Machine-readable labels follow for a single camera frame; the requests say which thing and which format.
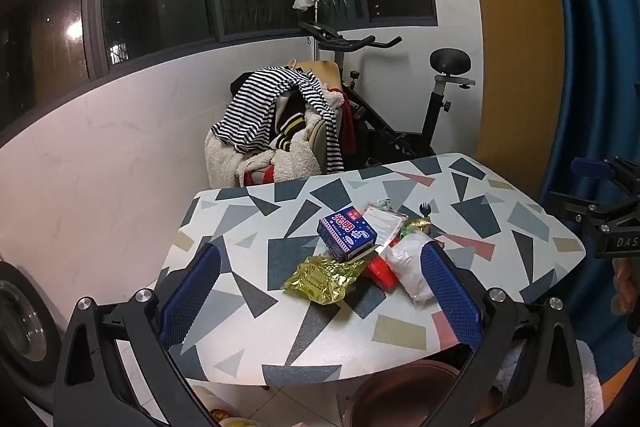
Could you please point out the black yellow striped garment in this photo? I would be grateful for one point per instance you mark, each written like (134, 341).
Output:
(289, 128)

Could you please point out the red bordered white packet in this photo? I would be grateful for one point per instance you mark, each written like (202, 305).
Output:
(382, 224)

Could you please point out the brown round bin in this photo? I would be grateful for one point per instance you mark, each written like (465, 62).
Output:
(400, 402)

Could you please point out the red garment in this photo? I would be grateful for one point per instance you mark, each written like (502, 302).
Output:
(347, 122)

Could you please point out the blue curtain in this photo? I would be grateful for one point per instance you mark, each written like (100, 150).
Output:
(600, 57)

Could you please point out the tan chair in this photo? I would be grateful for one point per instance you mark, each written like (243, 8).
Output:
(327, 74)

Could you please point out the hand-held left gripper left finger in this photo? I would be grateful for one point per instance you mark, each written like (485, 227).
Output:
(192, 292)

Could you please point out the clear wrapper with green print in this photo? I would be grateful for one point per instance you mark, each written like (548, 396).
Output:
(385, 204)

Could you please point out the black plastic fork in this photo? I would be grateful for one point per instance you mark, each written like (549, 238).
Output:
(424, 209)

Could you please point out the gold foil wrapper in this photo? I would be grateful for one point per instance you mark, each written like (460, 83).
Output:
(320, 279)

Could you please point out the black exercise bike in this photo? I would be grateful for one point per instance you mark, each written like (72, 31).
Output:
(434, 119)

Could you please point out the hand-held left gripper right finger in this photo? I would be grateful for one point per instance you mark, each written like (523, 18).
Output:
(447, 292)

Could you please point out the white fleece garment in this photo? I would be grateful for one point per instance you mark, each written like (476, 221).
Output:
(225, 162)

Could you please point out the green shiny wrapper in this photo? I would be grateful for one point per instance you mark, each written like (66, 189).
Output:
(417, 225)

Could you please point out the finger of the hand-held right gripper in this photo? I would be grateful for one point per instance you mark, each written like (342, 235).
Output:
(592, 167)
(575, 206)

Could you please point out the white plastic bag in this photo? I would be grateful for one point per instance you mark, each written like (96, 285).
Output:
(412, 267)

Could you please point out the yellow snack packet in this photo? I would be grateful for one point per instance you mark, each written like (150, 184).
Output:
(232, 418)

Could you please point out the white fluffy cloth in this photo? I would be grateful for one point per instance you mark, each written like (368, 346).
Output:
(591, 382)

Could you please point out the person's right hand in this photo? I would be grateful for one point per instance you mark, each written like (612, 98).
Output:
(626, 292)

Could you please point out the blue cardboard box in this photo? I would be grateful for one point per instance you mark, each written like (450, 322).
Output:
(347, 234)

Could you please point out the wooden wall panel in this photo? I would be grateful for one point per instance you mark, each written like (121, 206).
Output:
(515, 32)

